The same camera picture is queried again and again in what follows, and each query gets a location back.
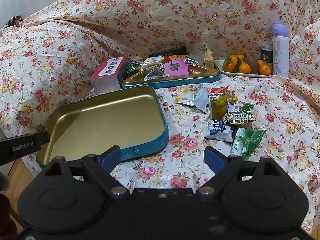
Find purple white thermos bottle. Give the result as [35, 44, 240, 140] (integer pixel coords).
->
[272, 24, 290, 78]

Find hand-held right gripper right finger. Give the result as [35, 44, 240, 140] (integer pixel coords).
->
[196, 146, 282, 197]

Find dark coffee can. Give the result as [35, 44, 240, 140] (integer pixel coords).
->
[260, 46, 273, 68]

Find red white snack packet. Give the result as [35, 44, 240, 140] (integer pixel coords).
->
[209, 87, 229, 100]

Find olive green snack packet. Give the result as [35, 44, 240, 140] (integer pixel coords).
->
[209, 95, 228, 120]

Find brown kiwi fruit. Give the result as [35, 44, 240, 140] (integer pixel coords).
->
[244, 55, 260, 73]

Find pale green fruit plate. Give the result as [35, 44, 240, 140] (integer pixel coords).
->
[214, 59, 274, 78]

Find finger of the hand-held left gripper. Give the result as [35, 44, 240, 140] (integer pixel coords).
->
[34, 131, 51, 151]

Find silver snack packet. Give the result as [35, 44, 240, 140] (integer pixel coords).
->
[190, 87, 210, 113]

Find gold paper bag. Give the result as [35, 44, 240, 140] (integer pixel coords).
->
[204, 45, 215, 68]

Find green white snack packet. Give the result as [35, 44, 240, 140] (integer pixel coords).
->
[231, 127, 268, 161]

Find floral sofa cover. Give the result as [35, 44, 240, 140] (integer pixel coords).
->
[0, 0, 320, 233]

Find pink snack packet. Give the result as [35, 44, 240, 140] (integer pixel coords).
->
[164, 57, 189, 77]

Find clear packet dark contents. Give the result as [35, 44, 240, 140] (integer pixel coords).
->
[143, 69, 167, 82]

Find pink and grey carton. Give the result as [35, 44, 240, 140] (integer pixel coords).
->
[89, 56, 130, 95]

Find dark foil packet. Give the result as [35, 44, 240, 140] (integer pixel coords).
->
[185, 57, 203, 67]

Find blue tin box gold inside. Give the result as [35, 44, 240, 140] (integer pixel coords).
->
[35, 85, 170, 167]

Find black flat packet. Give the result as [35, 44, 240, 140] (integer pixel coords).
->
[149, 45, 187, 58]

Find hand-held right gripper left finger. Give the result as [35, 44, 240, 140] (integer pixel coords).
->
[44, 146, 131, 197]

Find brown patterned ornament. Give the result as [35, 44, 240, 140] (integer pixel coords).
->
[7, 16, 22, 27]

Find plate of oranges and kiwi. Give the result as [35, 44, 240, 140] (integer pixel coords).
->
[222, 54, 272, 75]

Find blue tin tray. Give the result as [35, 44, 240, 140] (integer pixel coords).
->
[121, 57, 221, 90]

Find blue white snack packet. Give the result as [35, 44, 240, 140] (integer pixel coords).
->
[204, 119, 233, 143]

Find green purple wrapped candy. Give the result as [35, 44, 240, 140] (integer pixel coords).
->
[125, 61, 140, 77]

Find clear packet yellow label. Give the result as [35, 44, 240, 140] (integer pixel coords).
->
[140, 62, 164, 72]

